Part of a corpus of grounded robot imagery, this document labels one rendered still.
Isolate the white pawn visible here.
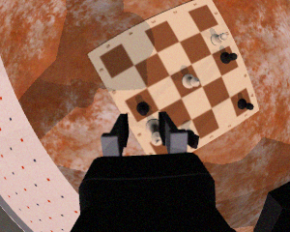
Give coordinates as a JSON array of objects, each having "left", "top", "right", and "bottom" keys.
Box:
[{"left": 211, "top": 33, "right": 227, "bottom": 45}]

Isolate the brown and cream chessboard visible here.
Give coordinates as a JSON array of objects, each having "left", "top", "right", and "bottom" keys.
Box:
[{"left": 88, "top": 0, "right": 259, "bottom": 155}]

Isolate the white chess king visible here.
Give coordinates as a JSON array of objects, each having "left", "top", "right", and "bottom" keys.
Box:
[{"left": 146, "top": 119, "right": 162, "bottom": 146}]

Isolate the white bishop chess piece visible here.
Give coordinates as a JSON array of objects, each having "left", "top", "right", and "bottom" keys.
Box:
[{"left": 182, "top": 74, "right": 200, "bottom": 88}]

